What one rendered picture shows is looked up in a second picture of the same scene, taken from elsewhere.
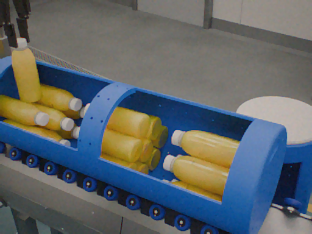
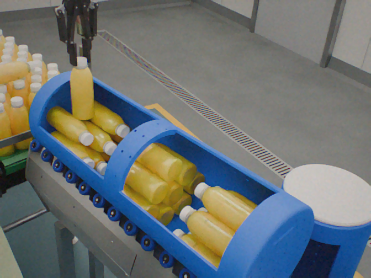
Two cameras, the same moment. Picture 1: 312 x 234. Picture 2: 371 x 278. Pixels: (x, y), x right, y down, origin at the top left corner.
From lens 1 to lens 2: 0.21 m
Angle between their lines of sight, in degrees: 10
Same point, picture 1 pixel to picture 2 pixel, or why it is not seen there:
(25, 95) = (77, 112)
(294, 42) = not seen: outside the picture
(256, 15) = not seen: outside the picture
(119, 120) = (150, 159)
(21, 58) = (78, 77)
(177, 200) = (180, 254)
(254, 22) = not seen: outside the picture
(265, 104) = (321, 173)
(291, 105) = (349, 181)
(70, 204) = (94, 228)
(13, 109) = (63, 123)
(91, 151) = (114, 183)
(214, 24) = (333, 64)
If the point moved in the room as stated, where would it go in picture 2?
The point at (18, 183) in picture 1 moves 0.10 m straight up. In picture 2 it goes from (56, 194) to (53, 170)
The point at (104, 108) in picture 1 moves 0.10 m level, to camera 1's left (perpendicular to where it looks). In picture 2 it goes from (136, 144) to (99, 137)
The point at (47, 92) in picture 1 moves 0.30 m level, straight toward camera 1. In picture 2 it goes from (100, 113) to (85, 170)
